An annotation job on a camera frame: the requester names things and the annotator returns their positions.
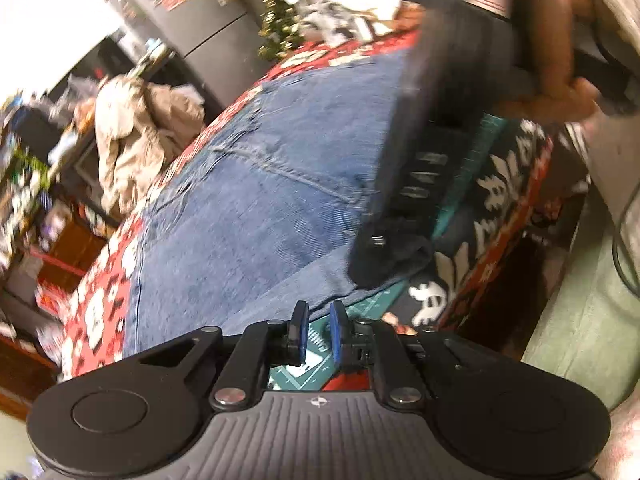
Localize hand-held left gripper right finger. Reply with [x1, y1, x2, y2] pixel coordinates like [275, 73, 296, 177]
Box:
[329, 301, 505, 409]

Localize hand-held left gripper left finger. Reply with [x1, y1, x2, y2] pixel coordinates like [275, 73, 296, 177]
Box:
[139, 301, 309, 411]

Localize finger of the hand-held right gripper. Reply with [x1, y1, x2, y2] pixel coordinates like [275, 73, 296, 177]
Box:
[347, 212, 437, 292]

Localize blue denim jeans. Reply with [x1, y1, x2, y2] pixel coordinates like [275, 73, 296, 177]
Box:
[122, 47, 436, 361]

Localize person's right hand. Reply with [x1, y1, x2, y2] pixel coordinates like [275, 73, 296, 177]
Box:
[497, 0, 602, 123]

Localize green cutting mat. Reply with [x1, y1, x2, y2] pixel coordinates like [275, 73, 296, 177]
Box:
[267, 112, 506, 393]

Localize red patterned blanket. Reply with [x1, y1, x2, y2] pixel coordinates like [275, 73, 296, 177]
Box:
[60, 2, 591, 381]

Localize small Christmas tree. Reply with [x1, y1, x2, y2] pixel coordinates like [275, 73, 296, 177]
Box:
[257, 0, 306, 61]

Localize grey refrigerator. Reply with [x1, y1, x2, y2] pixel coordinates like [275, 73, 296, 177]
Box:
[100, 0, 251, 116]

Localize beige coat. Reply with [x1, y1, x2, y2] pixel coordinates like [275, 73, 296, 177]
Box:
[95, 75, 206, 221]

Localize pink fluffy robe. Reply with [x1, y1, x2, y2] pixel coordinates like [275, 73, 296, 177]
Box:
[595, 400, 640, 480]

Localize cluttered shelf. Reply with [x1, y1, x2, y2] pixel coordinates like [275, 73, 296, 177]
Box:
[0, 90, 101, 281]

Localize black cable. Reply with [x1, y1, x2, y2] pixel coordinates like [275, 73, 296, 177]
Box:
[612, 195, 640, 301]

